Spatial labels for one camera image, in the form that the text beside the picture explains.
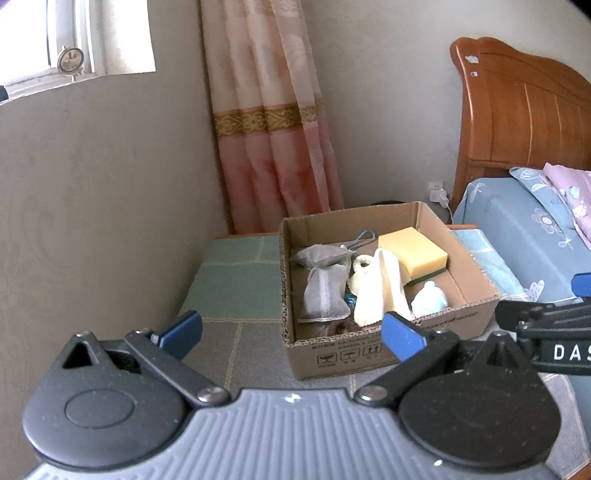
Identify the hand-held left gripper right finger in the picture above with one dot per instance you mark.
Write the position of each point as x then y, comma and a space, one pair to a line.
401, 336

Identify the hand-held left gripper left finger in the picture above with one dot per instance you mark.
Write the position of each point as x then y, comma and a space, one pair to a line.
182, 331

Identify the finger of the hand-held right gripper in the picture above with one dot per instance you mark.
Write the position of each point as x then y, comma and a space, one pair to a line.
535, 318
582, 284

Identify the light blue soft toy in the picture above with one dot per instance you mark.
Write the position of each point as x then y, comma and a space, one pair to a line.
429, 300

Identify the cream cloth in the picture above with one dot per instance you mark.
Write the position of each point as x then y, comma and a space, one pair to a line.
378, 290

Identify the cream fluffy scrunchie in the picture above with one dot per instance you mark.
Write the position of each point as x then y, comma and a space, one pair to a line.
358, 279

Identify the cardboard box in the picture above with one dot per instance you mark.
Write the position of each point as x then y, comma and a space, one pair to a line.
332, 360

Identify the yellow sponge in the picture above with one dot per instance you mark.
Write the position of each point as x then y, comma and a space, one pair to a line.
411, 249

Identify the grey stitched fabric pouch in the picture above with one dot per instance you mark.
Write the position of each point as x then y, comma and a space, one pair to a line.
323, 290

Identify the grey checked bed cover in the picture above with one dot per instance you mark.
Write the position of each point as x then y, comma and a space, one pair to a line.
231, 277

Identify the blue floral pillow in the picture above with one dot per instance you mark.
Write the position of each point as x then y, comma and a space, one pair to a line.
540, 203

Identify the blue floral bedding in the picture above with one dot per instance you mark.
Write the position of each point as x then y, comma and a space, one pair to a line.
503, 230

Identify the purple floral quilt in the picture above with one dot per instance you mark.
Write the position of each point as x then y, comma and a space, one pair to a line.
572, 189

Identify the white charger plug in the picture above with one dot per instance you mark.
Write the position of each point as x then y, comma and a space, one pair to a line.
438, 196

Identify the wooden headboard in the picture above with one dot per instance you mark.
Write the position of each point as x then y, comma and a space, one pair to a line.
517, 106

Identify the pink patterned curtain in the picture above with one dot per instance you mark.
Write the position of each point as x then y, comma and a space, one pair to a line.
268, 115

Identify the small round ornament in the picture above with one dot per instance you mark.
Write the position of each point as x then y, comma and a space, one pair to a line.
70, 60

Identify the window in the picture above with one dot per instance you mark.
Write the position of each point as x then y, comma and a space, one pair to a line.
92, 37

